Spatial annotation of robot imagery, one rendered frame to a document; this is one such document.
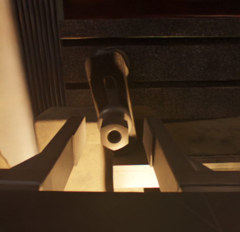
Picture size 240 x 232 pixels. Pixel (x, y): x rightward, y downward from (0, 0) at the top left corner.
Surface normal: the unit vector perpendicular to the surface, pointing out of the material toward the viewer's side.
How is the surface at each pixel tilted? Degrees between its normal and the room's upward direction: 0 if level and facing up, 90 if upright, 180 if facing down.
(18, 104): 62
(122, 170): 0
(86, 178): 0
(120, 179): 0
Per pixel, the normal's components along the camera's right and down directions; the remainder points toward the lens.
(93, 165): 0.01, 0.30
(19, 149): 0.88, 0.13
